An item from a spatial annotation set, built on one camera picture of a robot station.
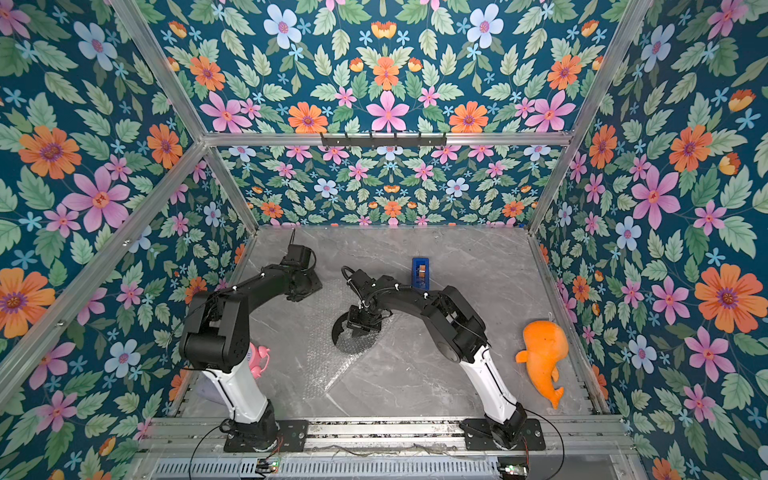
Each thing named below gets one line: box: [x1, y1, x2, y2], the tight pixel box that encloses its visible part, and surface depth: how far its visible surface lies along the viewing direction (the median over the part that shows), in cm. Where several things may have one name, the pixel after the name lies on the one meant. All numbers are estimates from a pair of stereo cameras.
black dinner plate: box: [332, 312, 381, 355], surface depth 90 cm
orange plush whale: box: [515, 320, 569, 410], surface depth 83 cm
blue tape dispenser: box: [412, 257, 430, 290], surface depth 100 cm
